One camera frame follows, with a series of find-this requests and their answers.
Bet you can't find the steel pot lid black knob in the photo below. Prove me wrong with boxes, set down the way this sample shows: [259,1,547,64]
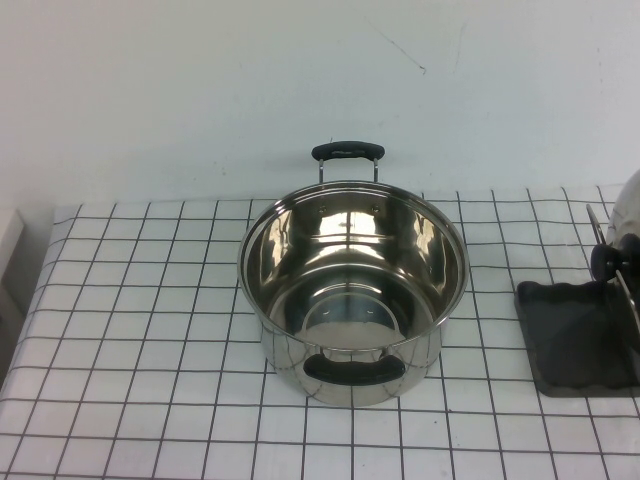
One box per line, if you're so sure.
[589,168,640,297]

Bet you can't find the white black grid tablecloth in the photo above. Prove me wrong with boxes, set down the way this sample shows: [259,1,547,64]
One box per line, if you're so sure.
[0,184,640,480]

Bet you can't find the beige box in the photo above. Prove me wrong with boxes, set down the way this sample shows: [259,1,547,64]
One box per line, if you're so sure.
[0,207,27,321]

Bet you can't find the stainless steel pot black handles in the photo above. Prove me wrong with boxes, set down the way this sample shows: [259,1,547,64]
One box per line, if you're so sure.
[238,139,470,408]

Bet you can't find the grey tray wire lid rack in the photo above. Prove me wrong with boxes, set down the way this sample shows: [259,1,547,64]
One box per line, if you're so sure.
[515,202,640,399]

